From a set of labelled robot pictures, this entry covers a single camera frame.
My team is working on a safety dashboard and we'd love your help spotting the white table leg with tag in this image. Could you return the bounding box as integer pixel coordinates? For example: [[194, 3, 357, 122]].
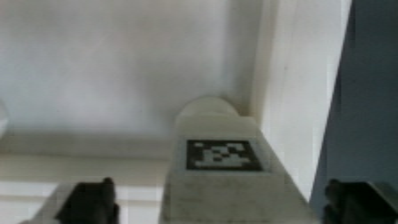
[[158, 97, 320, 224]]

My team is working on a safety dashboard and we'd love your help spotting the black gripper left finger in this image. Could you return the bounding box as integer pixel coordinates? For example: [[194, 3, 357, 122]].
[[23, 177, 121, 224]]

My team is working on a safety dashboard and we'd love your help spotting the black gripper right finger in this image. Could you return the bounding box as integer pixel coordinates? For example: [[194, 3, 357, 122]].
[[322, 179, 398, 224]]

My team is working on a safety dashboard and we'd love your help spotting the white square tabletop panel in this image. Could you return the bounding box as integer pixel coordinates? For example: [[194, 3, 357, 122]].
[[0, 0, 354, 224]]

